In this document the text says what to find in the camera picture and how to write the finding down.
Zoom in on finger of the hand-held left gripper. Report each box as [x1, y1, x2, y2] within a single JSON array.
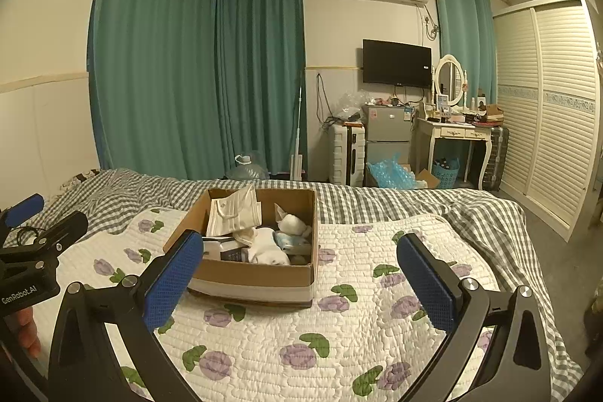
[[0, 210, 90, 264], [0, 193, 46, 230]]

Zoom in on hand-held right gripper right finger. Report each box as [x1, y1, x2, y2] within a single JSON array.
[[396, 233, 552, 402]]

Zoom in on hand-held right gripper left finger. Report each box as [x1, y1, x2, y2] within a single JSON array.
[[47, 229, 205, 402]]

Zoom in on white cloth pack with label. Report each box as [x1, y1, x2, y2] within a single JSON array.
[[202, 237, 251, 263]]

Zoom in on white sock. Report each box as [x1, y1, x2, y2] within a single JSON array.
[[236, 227, 292, 266]]

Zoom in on light blue soft pack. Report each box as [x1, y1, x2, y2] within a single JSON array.
[[275, 231, 313, 255]]

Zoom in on cream fluffy cloth bundle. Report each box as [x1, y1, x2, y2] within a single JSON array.
[[274, 204, 313, 238]]

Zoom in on person's left hand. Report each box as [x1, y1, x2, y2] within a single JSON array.
[[12, 305, 43, 360]]

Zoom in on grey gingham blanket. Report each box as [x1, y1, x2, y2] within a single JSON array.
[[49, 169, 586, 402]]

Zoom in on small cardboard box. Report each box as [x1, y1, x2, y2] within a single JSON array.
[[415, 169, 442, 190]]

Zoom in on blue plastic basket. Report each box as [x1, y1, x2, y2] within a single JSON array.
[[432, 157, 461, 190]]

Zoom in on blue plastic bags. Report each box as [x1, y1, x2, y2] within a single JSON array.
[[366, 153, 418, 190]]

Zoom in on floral white quilt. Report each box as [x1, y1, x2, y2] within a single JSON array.
[[28, 206, 583, 402]]

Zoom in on dark suitcase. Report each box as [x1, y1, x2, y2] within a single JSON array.
[[481, 126, 511, 191]]

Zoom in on small grey fridge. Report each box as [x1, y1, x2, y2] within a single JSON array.
[[361, 104, 418, 186]]

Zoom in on white dressing table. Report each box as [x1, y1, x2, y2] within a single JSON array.
[[417, 117, 496, 191]]

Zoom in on white ribbed suitcase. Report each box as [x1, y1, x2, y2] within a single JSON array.
[[329, 122, 367, 186]]

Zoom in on white mop pole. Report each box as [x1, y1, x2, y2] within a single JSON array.
[[292, 70, 307, 182]]

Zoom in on clear plastic bag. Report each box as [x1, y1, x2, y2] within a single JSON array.
[[335, 91, 373, 123]]

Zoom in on wide teal curtain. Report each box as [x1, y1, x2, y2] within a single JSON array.
[[87, 0, 222, 182]]

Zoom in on white oval vanity mirror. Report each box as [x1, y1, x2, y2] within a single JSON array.
[[433, 53, 465, 109]]

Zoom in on white louvred wardrobe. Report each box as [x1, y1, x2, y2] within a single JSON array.
[[492, 0, 603, 243]]

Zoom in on narrow teal corner curtain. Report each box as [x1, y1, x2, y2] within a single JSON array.
[[212, 0, 308, 182]]

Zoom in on teal curtain beside wardrobe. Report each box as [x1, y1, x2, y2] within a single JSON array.
[[431, 0, 498, 102]]

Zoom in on black wall television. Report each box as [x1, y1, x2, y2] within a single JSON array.
[[362, 38, 433, 87]]

